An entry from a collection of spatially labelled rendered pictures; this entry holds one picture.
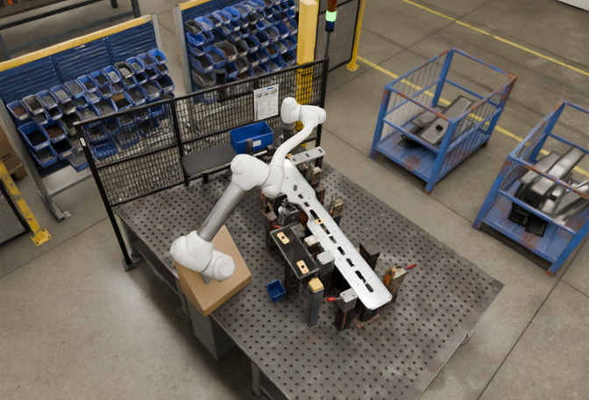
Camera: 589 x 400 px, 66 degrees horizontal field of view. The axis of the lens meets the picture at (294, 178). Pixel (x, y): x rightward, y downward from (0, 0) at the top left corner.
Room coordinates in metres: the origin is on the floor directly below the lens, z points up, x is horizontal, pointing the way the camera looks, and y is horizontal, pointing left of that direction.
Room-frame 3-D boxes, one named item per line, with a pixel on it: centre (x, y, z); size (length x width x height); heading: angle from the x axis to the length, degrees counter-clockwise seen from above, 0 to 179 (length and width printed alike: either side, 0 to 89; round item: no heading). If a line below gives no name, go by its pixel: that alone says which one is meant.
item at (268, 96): (2.90, 0.26, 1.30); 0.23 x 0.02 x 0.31; 121
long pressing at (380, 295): (1.97, -0.20, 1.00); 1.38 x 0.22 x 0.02; 31
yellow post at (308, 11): (3.16, -0.03, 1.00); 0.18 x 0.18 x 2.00; 31
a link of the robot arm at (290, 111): (2.38, 0.05, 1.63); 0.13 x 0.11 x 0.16; 84
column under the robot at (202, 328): (1.62, 0.51, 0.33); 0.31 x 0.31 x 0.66; 47
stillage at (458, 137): (3.96, -1.53, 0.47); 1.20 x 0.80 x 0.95; 136
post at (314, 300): (1.39, -0.16, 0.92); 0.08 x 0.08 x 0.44; 31
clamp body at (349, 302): (1.39, -0.35, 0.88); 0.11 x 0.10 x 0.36; 121
